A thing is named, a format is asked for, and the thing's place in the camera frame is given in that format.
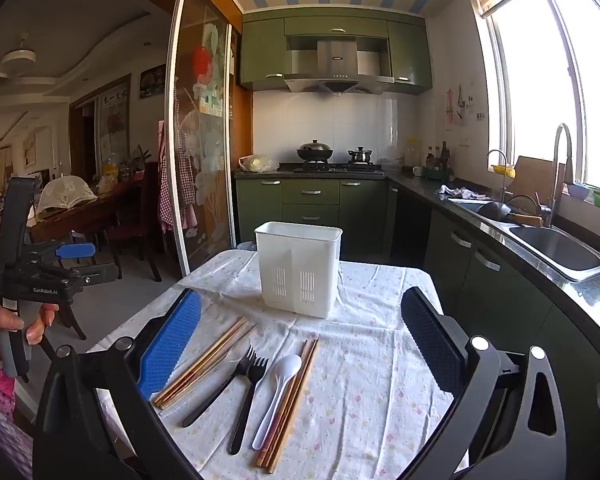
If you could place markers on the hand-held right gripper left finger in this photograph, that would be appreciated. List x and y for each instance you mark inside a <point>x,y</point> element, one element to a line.
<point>170,345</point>

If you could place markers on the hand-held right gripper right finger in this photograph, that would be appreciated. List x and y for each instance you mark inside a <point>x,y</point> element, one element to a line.
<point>427,332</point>

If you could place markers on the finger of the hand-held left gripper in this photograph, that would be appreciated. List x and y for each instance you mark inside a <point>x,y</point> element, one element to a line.
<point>75,251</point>
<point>97,275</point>

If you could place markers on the clear plastic spoon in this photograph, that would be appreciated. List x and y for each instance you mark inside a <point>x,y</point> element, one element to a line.
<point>220,366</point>

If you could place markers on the light wooden chopstick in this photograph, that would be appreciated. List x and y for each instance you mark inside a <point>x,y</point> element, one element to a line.
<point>294,410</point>
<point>235,344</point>

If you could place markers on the black plastic fork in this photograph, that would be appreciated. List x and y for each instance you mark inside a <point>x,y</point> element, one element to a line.
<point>245,410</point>
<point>215,396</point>

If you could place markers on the white plastic spoon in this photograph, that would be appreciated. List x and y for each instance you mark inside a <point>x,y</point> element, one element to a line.
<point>286,370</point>

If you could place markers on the white plastic utensil holder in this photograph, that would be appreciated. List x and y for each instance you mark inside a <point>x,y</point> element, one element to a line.
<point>298,265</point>

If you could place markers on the person's left hand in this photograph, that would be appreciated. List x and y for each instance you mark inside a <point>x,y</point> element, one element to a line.
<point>0,322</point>

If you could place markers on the wooden dining table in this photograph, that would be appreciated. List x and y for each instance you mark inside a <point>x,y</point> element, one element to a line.
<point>80,215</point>

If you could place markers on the white lace food cover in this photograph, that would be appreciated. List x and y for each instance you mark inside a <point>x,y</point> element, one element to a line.
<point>65,195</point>

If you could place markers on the dark red chair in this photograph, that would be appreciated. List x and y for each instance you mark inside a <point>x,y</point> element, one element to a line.
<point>135,230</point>

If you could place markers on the green base cabinets under sink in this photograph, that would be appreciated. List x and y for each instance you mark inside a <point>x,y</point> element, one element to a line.
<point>505,300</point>

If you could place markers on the white floral tablecloth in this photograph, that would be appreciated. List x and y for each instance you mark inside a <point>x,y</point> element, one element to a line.
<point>360,385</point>

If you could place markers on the yellow bottle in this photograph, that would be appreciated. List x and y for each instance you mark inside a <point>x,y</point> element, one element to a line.
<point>110,172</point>

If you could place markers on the red checkered apron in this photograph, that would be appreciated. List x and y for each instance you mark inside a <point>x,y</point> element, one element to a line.
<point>167,180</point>

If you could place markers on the crumpled dish rag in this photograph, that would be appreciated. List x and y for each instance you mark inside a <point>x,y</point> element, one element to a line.
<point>460,192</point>

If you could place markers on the stainless steel sink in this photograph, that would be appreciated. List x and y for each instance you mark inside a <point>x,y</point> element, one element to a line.
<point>555,250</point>

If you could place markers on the green bottle rack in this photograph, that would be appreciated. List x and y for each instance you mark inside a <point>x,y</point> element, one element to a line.
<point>437,174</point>

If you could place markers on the white cup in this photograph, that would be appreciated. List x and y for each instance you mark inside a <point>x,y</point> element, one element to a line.
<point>418,171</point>

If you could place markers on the printed glass sliding door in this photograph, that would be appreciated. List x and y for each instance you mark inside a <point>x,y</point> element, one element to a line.
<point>205,150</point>

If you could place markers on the green base cabinets with drawers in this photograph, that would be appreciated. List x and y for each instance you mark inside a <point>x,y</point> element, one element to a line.
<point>310,205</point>

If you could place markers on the group of condiment bottles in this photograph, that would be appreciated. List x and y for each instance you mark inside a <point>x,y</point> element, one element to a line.
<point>439,157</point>

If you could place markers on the yellow faucet basket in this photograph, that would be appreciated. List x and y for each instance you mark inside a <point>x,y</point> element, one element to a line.
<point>504,171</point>

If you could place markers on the small steel faucet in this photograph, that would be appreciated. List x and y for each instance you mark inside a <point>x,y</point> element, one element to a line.
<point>500,160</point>

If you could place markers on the wooden cutting board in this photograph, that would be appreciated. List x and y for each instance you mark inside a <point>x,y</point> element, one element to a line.
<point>532,177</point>

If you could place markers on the small black pot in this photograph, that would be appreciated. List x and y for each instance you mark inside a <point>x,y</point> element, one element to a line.
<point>360,156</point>

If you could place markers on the black gas stove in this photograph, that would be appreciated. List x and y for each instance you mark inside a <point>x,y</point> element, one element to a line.
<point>330,168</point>

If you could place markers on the white plastic bag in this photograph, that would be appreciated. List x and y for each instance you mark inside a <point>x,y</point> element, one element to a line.
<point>257,163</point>

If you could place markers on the ceiling lamp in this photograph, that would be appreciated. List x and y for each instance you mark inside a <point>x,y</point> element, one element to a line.
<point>15,60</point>

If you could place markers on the black wok with lid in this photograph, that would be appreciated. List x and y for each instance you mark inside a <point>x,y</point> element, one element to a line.
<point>314,150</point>

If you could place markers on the tall curved steel faucet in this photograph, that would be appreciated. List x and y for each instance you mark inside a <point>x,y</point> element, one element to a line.
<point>560,160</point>

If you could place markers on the steel range hood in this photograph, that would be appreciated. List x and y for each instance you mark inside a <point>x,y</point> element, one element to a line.
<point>337,67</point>

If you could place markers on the kitchen window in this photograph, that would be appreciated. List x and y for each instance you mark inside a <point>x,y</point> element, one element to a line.
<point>545,75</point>

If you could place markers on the wall poster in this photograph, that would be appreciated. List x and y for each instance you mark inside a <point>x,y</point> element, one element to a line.
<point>114,125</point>

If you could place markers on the framed wall picture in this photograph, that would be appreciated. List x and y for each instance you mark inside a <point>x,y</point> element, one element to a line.
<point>153,81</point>

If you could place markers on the hanging wall utensils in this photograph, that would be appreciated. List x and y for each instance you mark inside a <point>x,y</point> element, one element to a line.
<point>455,107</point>

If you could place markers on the green wall cabinets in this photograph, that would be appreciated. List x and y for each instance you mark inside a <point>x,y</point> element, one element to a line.
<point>407,55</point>

